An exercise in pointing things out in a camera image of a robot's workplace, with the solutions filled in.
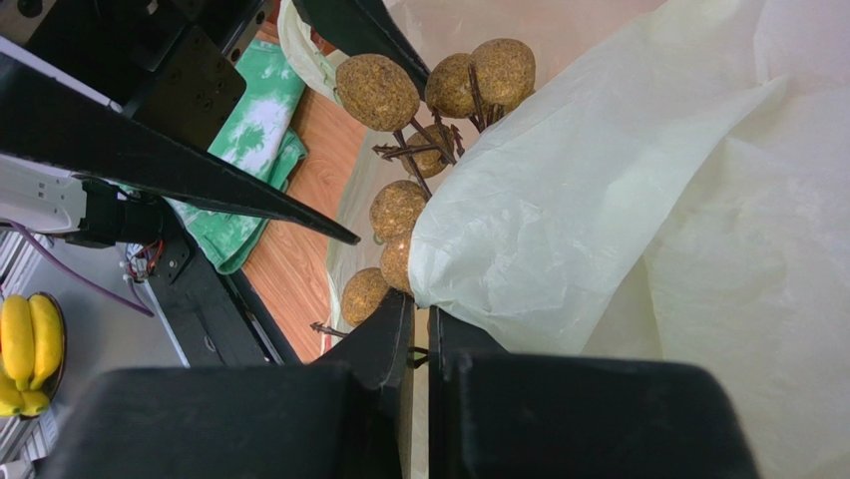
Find green white tie-dye cloth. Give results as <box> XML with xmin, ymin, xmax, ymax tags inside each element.
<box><xmin>169</xmin><ymin>40</ymin><xmax>307</xmax><ymax>274</ymax></box>

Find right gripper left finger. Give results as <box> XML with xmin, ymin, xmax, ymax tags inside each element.
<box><xmin>39</xmin><ymin>290</ymin><xmax>415</xmax><ymax>478</ymax></box>

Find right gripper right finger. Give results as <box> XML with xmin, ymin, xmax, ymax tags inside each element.
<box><xmin>429</xmin><ymin>308</ymin><xmax>758</xmax><ymax>478</ymax></box>

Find fake brown grapes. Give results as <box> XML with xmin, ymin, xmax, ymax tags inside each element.
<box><xmin>312</xmin><ymin>38</ymin><xmax>537</xmax><ymax>350</ymax></box>

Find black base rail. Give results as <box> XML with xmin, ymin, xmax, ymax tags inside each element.
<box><xmin>147</xmin><ymin>199</ymin><xmax>301</xmax><ymax>366</ymax></box>

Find fake banana bunch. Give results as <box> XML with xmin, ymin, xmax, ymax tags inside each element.
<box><xmin>1</xmin><ymin>294</ymin><xmax>34</xmax><ymax>418</ymax></box>

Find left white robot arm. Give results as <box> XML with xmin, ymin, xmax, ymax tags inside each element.
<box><xmin>1</xmin><ymin>0</ymin><xmax>358</xmax><ymax>247</ymax></box>

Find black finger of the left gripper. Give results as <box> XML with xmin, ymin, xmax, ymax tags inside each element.
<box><xmin>294</xmin><ymin>0</ymin><xmax>430</xmax><ymax>100</ymax></box>

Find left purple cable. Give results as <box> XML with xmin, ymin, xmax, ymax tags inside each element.
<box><xmin>0</xmin><ymin>219</ymin><xmax>156</xmax><ymax>318</ymax></box>

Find avocado print plastic bag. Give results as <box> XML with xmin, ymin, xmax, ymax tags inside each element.
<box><xmin>277</xmin><ymin>0</ymin><xmax>850</xmax><ymax>479</ymax></box>

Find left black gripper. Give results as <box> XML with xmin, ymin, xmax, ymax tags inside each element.
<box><xmin>1</xmin><ymin>0</ymin><xmax>360</xmax><ymax>244</ymax></box>

